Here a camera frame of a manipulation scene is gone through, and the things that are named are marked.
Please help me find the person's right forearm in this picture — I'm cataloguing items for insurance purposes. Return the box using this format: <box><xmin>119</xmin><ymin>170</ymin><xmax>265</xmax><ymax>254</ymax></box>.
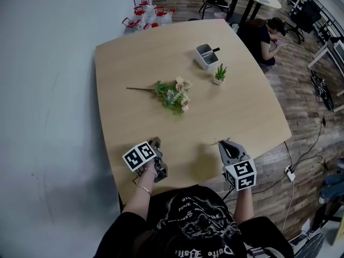
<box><xmin>233</xmin><ymin>188</ymin><xmax>255</xmax><ymax>224</ymax></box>

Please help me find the black metal railing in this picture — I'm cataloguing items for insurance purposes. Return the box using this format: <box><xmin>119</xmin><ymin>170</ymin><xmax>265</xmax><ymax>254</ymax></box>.
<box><xmin>276</xmin><ymin>0</ymin><xmax>344</xmax><ymax>37</ymax></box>

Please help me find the dark desk with white legs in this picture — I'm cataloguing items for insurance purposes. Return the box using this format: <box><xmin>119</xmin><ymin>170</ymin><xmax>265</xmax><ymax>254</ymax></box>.
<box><xmin>307</xmin><ymin>40</ymin><xmax>344</xmax><ymax>98</ymax></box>

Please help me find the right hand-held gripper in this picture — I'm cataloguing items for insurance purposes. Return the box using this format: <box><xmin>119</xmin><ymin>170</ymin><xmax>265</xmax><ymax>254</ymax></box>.
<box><xmin>218</xmin><ymin>140</ymin><xmax>257</xmax><ymax>192</ymax></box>

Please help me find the person's left forearm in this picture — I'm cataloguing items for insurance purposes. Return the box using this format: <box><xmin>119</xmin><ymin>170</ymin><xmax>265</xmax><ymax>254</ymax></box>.
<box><xmin>122</xmin><ymin>167</ymin><xmax>159</xmax><ymax>220</ymax></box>

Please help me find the large black office chair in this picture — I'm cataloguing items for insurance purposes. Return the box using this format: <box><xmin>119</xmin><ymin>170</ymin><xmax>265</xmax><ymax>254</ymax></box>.
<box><xmin>286</xmin><ymin>0</ymin><xmax>323</xmax><ymax>45</ymax></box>

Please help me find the thin wrist bracelet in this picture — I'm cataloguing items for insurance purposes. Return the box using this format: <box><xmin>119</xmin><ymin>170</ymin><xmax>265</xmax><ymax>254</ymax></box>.
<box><xmin>135</xmin><ymin>184</ymin><xmax>152</xmax><ymax>196</ymax></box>

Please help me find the artificial flower bouquet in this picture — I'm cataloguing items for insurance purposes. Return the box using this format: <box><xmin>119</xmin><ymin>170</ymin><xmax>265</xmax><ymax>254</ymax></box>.
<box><xmin>126</xmin><ymin>76</ymin><xmax>193</xmax><ymax>117</ymax></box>

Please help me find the white power strip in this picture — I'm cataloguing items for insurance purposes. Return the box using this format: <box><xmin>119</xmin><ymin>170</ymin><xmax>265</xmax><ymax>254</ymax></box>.
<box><xmin>284</xmin><ymin>165</ymin><xmax>296</xmax><ymax>182</ymax></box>

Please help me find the white pen holder box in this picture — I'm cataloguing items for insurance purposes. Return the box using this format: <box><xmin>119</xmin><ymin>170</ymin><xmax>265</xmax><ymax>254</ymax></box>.
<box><xmin>194</xmin><ymin>43</ymin><xmax>220</xmax><ymax>71</ymax></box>

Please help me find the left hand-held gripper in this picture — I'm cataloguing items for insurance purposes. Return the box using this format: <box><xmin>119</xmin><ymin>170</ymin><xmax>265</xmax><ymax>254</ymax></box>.
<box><xmin>122</xmin><ymin>136</ymin><xmax>169</xmax><ymax>184</ymax></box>

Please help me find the white microwave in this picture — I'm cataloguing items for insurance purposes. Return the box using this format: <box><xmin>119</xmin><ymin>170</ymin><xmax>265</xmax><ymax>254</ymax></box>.
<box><xmin>333</xmin><ymin>39</ymin><xmax>344</xmax><ymax>61</ymax></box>

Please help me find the light wooden square table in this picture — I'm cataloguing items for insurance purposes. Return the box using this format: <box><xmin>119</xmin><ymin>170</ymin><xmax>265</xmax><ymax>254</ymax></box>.
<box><xmin>95</xmin><ymin>19</ymin><xmax>293</xmax><ymax>206</ymax></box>

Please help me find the black floor cable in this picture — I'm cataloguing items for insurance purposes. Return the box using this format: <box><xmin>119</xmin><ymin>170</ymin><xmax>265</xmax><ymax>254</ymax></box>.
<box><xmin>283</xmin><ymin>141</ymin><xmax>293</xmax><ymax>169</ymax></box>

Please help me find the small potted green plant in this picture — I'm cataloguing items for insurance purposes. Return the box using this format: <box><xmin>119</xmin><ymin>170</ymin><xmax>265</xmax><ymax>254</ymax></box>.
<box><xmin>213</xmin><ymin>63</ymin><xmax>228</xmax><ymax>85</ymax></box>

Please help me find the person's black printed shirt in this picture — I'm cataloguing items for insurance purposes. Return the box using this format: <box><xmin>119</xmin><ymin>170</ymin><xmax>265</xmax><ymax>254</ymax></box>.
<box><xmin>94</xmin><ymin>184</ymin><xmax>295</xmax><ymax>258</ymax></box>

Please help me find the cluster of red-capped water jugs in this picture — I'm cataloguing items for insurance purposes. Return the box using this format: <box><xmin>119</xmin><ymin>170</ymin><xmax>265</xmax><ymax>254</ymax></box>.
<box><xmin>122</xmin><ymin>0</ymin><xmax>177</xmax><ymax>36</ymax></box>

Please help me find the white power cable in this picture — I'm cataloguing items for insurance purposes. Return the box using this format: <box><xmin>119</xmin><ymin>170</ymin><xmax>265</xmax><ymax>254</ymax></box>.
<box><xmin>279</xmin><ymin>180</ymin><xmax>295</xmax><ymax>233</ymax></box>

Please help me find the dark wicker chair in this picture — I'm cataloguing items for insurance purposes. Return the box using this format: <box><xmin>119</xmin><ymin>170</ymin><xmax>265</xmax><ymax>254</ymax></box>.
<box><xmin>198</xmin><ymin>0</ymin><xmax>233</xmax><ymax>17</ymax></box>

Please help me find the bundle of black cables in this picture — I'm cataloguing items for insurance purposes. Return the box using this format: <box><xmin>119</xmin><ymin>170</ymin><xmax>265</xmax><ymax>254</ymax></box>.
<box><xmin>311</xmin><ymin>69</ymin><xmax>334</xmax><ymax>111</ymax></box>

